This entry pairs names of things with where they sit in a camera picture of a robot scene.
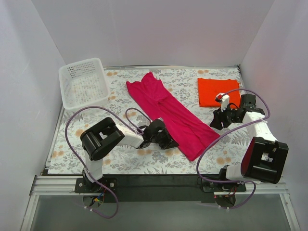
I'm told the magenta t shirt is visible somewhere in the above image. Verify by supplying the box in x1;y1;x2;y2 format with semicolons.
126;72;219;161

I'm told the white plastic basket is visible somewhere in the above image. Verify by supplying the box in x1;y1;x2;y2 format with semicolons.
58;58;111;112

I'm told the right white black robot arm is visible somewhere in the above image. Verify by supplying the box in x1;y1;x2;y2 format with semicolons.
210;93;289;191

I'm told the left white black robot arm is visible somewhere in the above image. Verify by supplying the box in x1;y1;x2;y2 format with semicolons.
80;117;179;193

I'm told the folded orange t shirt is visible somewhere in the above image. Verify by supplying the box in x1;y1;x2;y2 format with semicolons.
197;78;240;107

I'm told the floral table mat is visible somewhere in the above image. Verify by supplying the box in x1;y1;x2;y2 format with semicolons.
46;68;250;175

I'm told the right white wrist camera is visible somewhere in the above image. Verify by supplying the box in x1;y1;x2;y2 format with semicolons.
215;93;230;112

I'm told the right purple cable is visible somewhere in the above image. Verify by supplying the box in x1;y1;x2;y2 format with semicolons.
196;89;270;209

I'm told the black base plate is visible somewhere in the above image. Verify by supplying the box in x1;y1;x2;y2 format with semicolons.
74;175;246;203

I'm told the aluminium frame rail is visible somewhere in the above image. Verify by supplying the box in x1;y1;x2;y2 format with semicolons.
19;175;80;231

